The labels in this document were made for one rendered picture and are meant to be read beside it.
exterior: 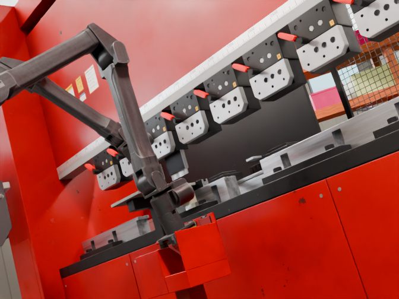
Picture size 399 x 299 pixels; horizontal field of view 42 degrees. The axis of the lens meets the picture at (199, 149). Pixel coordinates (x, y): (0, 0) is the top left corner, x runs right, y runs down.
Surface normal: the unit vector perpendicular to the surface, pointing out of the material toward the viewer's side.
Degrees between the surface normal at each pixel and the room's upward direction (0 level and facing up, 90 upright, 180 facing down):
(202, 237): 90
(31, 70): 93
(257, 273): 90
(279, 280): 90
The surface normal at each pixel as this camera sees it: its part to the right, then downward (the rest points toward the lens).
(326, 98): -0.14, -0.17
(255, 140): -0.72, 0.07
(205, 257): 0.65, -0.34
